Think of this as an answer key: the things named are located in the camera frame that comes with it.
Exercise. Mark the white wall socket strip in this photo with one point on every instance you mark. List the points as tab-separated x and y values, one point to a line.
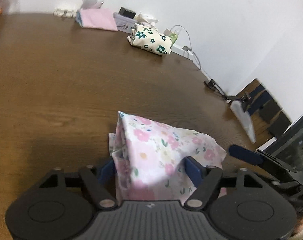
64	13

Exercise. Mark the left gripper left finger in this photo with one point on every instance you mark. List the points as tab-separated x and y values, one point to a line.
95	180

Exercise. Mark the pink folded cloth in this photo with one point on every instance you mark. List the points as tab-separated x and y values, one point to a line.
96	19

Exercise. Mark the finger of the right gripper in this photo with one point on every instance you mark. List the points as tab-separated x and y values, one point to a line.
245	155

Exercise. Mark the cream green-flower folded cloth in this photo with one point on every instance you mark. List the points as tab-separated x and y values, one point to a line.
149	39

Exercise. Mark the lavender box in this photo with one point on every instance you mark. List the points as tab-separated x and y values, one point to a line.
123	23

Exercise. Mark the small black box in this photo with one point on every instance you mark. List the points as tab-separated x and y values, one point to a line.
127	13

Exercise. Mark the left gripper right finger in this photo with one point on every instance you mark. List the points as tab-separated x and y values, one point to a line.
207	182

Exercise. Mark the white power strip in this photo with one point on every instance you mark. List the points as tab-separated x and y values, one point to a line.
186	54

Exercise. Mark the white round speaker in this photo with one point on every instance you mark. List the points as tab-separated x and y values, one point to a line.
92	4

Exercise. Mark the pink floral garment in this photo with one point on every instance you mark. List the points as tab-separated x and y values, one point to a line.
149	158

